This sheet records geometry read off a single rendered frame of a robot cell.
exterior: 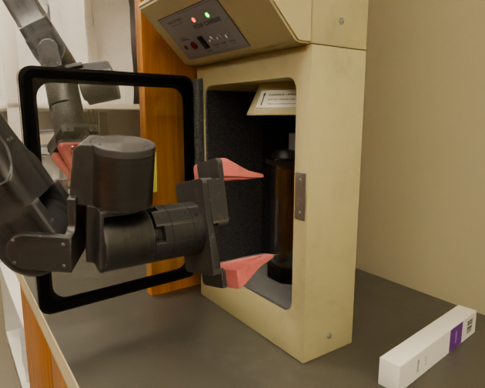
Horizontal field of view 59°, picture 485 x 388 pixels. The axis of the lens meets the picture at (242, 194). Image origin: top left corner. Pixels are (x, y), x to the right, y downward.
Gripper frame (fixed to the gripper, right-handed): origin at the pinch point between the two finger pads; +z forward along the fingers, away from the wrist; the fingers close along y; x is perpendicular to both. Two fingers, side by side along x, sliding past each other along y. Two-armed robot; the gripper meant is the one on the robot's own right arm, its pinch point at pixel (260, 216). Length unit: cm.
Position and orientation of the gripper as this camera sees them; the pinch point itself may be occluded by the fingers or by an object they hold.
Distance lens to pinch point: 51.8
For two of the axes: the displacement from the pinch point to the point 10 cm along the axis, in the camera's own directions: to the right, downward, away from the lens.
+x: -5.6, 0.8, 8.3
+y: -1.2, -9.9, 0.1
